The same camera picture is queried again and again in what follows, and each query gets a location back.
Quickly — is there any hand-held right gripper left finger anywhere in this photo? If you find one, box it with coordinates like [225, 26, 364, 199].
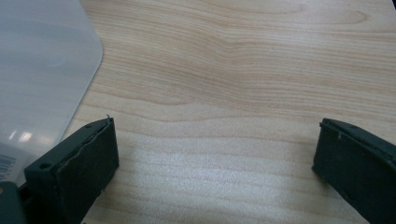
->
[23, 117, 120, 224]

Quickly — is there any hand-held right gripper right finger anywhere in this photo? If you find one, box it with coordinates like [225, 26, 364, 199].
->
[311, 118, 396, 224]

